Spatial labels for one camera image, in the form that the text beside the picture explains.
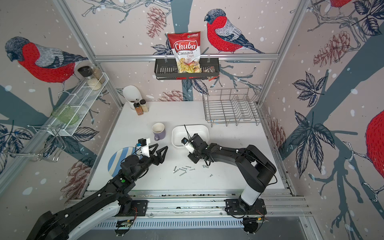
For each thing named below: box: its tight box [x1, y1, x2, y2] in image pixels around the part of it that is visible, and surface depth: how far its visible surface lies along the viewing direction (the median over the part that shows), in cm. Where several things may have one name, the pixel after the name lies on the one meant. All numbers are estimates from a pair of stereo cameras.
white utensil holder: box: [122, 85, 142, 110], surface depth 113 cm
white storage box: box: [171, 124, 210, 148], surface depth 102 cm
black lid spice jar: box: [77, 65, 102, 91], surface depth 83 cm
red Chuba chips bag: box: [167, 31, 202, 73], surface depth 83 cm
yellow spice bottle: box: [140, 99, 149, 112], surface depth 113 cm
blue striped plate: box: [107, 146, 137, 178], surface depth 94 cm
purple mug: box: [152, 122, 166, 141], surface depth 97 cm
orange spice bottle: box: [133, 102, 144, 116], surface depth 113 cm
